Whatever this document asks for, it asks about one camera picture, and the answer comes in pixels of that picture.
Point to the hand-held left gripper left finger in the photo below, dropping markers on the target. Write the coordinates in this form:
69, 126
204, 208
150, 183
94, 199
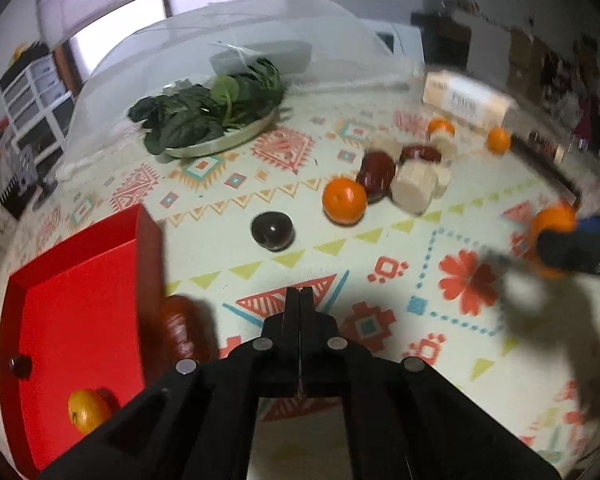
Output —
290, 340

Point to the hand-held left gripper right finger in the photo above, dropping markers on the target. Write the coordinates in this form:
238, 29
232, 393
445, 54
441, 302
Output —
310, 340

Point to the dark plum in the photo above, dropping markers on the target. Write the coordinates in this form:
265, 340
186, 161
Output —
272, 230
20, 366

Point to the large red date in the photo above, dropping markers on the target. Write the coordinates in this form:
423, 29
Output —
177, 325

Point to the red tray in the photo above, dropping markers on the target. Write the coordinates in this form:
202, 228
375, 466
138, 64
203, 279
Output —
80, 310

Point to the yellowish orange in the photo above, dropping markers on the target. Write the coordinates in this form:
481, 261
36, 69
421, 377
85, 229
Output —
87, 410

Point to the tissue box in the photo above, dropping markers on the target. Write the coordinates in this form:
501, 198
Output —
467, 97

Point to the metal plate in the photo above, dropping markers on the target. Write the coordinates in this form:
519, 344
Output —
220, 142

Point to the plate of spinach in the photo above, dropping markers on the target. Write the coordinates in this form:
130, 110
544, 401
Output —
190, 115

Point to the white chair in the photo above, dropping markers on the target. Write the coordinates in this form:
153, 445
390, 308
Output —
405, 40

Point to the phone stand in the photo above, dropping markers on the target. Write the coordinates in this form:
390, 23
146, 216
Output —
25, 165

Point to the white mesh food cover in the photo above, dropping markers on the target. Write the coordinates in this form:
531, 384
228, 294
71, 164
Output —
130, 60

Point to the white plastic drawer unit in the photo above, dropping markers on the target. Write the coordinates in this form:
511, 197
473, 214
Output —
45, 120

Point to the window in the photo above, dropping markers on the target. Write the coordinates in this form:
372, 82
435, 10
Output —
205, 0

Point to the grey drawer unit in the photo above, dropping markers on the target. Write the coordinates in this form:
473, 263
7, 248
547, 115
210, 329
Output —
30, 80

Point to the yellow packet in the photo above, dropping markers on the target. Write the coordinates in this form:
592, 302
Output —
19, 52

